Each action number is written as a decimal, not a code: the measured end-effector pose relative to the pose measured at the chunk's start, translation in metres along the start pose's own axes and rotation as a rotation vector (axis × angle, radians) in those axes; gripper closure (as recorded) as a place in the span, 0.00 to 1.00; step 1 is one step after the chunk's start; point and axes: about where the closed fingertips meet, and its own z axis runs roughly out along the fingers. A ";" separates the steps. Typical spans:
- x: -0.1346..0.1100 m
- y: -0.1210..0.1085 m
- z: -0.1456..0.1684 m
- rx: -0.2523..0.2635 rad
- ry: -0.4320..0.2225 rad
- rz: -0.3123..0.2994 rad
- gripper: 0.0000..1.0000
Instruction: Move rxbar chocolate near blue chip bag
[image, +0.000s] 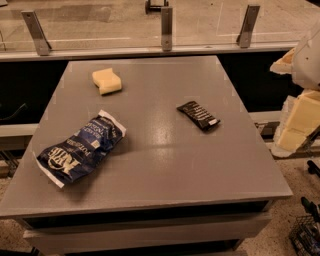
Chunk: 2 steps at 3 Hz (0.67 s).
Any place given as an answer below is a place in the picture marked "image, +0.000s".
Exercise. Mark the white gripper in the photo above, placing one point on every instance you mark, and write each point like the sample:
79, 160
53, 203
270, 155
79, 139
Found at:
309, 64

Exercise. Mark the black rxbar chocolate wrapper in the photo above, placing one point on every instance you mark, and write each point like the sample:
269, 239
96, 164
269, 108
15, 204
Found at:
203, 119

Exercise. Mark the blue chip bag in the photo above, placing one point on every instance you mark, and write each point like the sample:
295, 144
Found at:
80, 154

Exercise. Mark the black wheeled cart base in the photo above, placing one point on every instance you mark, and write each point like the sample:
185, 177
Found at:
150, 7

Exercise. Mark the yellow sponge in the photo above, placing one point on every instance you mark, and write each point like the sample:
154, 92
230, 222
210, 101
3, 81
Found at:
106, 81

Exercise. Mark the grey table drawer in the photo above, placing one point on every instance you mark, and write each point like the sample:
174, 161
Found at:
138, 234

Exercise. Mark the right metal glass bracket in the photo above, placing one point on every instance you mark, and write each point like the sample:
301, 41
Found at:
249, 21

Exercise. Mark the metal glass bracket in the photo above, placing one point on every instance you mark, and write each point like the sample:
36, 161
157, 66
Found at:
249, 21
42, 46
166, 28

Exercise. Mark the black wire basket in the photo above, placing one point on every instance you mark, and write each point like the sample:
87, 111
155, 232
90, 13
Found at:
304, 237

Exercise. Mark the middle metal glass bracket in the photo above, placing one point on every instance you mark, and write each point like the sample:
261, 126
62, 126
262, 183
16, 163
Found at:
166, 28

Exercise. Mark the left metal glass bracket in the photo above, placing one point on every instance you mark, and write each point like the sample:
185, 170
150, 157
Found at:
42, 46

